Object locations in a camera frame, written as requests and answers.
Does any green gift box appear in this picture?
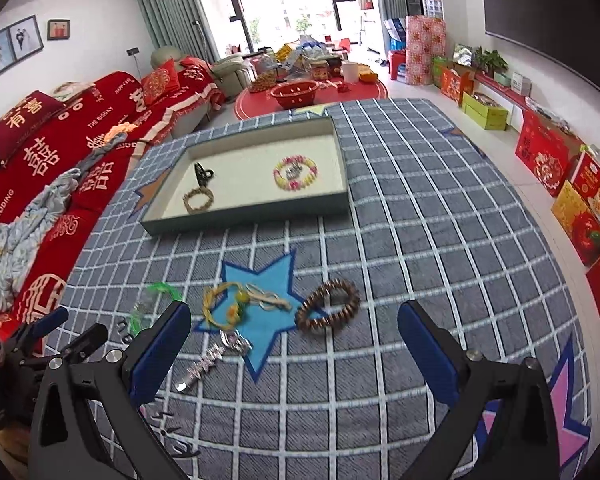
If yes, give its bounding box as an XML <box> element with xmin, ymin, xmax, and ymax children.
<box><xmin>462</xmin><ymin>92</ymin><xmax>508</xmax><ymax>131</ymax></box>

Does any red embroidered cushion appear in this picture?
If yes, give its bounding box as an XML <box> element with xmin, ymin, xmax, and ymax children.
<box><xmin>142</xmin><ymin>58</ymin><xmax>181</xmax><ymax>106</ymax></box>

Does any black hair clip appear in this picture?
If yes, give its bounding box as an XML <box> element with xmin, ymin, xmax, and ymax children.
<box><xmin>194</xmin><ymin>162</ymin><xmax>214</xmax><ymax>188</ymax></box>

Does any grey-green armchair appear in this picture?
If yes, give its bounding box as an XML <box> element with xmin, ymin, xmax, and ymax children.
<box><xmin>150</xmin><ymin>46</ymin><xmax>252</xmax><ymax>101</ymax></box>

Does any red floral wrapped box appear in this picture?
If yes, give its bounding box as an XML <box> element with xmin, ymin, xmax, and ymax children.
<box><xmin>405</xmin><ymin>15</ymin><xmax>446</xmax><ymax>86</ymax></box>

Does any small red framed picture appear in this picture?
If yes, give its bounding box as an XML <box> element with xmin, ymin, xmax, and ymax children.
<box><xmin>47</xmin><ymin>20</ymin><xmax>71</xmax><ymax>41</ymax></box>

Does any yellow flower cord bracelet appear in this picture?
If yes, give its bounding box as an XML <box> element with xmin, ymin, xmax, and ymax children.
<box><xmin>201</xmin><ymin>280</ymin><xmax>294</xmax><ymax>332</ymax></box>

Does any white cylindrical container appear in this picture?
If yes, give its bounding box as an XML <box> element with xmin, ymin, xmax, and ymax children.
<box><xmin>340</xmin><ymin>61</ymin><xmax>358</xmax><ymax>84</ymax></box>

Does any grey-green jewelry tray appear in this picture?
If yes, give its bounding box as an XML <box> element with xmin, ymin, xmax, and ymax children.
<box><xmin>140</xmin><ymin>116</ymin><xmax>349</xmax><ymax>235</ymax></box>

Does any red colander bowl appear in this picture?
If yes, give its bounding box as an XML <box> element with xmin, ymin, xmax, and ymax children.
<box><xmin>271</xmin><ymin>80</ymin><xmax>321</xmax><ymax>110</ymax></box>

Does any double framed wedding photo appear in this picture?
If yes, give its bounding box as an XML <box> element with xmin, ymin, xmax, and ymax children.
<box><xmin>0</xmin><ymin>15</ymin><xmax>44</xmax><ymax>75</ymax></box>

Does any red gift box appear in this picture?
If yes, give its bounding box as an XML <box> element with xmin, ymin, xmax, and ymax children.
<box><xmin>515</xmin><ymin>110</ymin><xmax>583</xmax><ymax>197</ymax></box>

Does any tan braided bracelet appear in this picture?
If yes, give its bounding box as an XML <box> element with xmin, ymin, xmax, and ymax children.
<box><xmin>182</xmin><ymin>186</ymin><xmax>216</xmax><ymax>215</ymax></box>

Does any pastel flower bead bracelet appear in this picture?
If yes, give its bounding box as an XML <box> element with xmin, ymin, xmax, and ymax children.
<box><xmin>272</xmin><ymin>155</ymin><xmax>319</xmax><ymax>192</ymax></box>

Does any green translucent bangle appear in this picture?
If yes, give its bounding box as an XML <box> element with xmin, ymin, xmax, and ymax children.
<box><xmin>128</xmin><ymin>282</ymin><xmax>183</xmax><ymax>337</ymax></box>

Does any potted green plant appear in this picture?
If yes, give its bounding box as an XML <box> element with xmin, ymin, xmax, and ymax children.
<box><xmin>472</xmin><ymin>47</ymin><xmax>508</xmax><ymax>78</ymax></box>

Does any brown wooden bead bracelet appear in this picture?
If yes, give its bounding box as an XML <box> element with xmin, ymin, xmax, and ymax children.
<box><xmin>294</xmin><ymin>277</ymin><xmax>362</xmax><ymax>334</ymax></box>

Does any red wedding sofa cover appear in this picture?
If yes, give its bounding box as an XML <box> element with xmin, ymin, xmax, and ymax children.
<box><xmin>0</xmin><ymin>66</ymin><xmax>224</xmax><ymax>340</ymax></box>

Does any round red rug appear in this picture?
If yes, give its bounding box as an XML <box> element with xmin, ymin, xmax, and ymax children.
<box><xmin>234</xmin><ymin>79</ymin><xmax>388</xmax><ymax>120</ymax></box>

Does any green curtain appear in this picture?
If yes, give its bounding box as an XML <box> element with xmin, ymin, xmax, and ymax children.
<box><xmin>136</xmin><ymin>0</ymin><xmax>219</xmax><ymax>62</ymax></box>

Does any light blue floral blanket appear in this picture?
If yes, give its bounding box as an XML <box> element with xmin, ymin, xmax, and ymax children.
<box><xmin>0</xmin><ymin>132</ymin><xmax>128</xmax><ymax>314</ymax></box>

